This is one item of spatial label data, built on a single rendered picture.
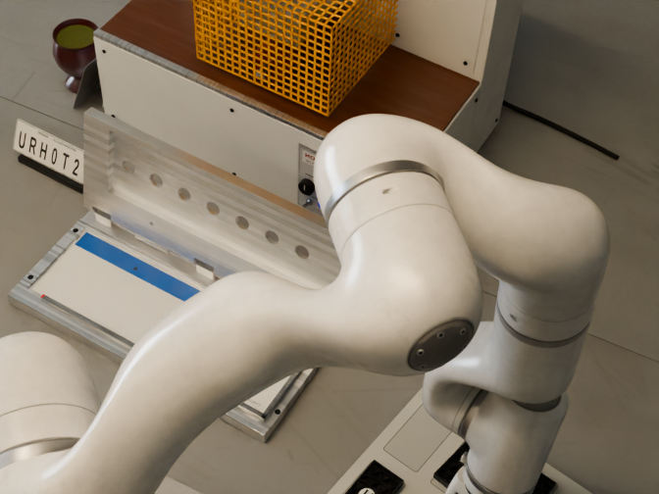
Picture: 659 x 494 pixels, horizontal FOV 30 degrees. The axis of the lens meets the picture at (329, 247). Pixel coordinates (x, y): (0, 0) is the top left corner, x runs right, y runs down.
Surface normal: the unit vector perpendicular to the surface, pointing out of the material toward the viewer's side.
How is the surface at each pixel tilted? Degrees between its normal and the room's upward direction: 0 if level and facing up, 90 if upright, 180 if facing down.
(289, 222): 79
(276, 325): 64
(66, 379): 39
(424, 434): 0
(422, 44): 90
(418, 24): 90
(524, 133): 0
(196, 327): 35
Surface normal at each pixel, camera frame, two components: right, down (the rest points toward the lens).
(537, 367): -0.11, 0.82
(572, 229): 0.47, 0.06
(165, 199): -0.49, 0.52
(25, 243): 0.04, -0.62
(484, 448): -0.67, 0.41
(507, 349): -0.80, 0.51
